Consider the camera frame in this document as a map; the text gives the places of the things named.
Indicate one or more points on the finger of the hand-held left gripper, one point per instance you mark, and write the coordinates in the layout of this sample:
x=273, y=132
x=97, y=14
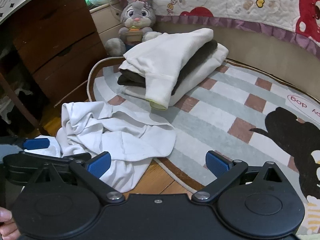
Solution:
x=36, y=143
x=62, y=157

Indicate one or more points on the beige bed base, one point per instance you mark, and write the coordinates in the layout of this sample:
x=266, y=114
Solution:
x=250, y=45

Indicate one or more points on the person's left hand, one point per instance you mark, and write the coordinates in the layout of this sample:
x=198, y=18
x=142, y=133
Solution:
x=7, y=227

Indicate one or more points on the white T-shirt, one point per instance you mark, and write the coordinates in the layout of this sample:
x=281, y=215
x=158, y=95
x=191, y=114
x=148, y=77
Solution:
x=100, y=130

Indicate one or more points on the beige nightstand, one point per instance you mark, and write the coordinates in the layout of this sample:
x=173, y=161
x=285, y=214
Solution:
x=107, y=22

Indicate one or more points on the checked dog print rug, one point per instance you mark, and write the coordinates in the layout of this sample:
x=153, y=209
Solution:
x=225, y=110

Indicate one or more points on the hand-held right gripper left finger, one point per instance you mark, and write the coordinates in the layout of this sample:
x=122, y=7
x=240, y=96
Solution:
x=100, y=163

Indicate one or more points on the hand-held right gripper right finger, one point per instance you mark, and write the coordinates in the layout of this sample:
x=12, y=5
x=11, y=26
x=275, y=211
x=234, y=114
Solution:
x=217, y=163

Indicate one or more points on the cream waffle sweater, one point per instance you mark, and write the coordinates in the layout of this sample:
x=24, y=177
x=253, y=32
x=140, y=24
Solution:
x=170, y=55

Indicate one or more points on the grey plush bunny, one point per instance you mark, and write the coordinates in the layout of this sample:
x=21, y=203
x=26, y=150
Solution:
x=136, y=12

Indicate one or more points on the wooden drawer cabinet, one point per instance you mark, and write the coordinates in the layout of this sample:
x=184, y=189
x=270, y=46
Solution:
x=55, y=37

